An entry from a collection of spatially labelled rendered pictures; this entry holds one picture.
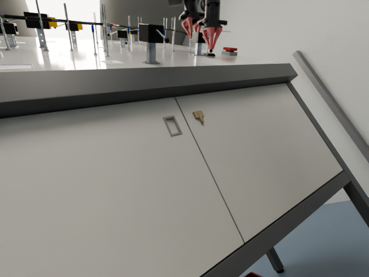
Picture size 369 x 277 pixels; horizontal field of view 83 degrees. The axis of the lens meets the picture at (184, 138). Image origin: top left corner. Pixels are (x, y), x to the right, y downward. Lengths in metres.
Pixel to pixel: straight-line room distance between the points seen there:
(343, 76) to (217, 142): 1.51
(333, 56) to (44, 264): 1.96
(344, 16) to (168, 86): 1.61
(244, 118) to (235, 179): 0.21
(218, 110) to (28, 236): 0.51
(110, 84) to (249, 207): 0.43
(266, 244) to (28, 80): 0.59
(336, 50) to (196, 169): 1.64
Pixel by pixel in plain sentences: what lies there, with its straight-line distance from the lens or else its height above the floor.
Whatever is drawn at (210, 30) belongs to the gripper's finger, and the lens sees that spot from 0.88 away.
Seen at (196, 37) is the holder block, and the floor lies 1.12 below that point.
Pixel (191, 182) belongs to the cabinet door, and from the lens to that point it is 0.48.
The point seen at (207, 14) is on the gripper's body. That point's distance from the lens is 0.91.
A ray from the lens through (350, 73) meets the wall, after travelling 1.94.
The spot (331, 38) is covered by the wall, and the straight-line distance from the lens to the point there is 2.00.
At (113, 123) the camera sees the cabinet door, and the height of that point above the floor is 0.75.
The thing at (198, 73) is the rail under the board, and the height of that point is 0.84.
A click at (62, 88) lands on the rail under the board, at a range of 0.47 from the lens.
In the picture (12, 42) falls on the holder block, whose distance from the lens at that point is 0.94.
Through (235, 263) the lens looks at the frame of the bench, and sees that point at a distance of 0.51.
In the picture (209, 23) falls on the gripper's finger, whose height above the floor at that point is 1.07.
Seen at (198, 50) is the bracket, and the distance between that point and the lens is 0.99.
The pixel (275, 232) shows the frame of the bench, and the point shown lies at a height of 0.38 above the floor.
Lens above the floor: 0.54
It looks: 15 degrees up
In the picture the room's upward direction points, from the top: 25 degrees counter-clockwise
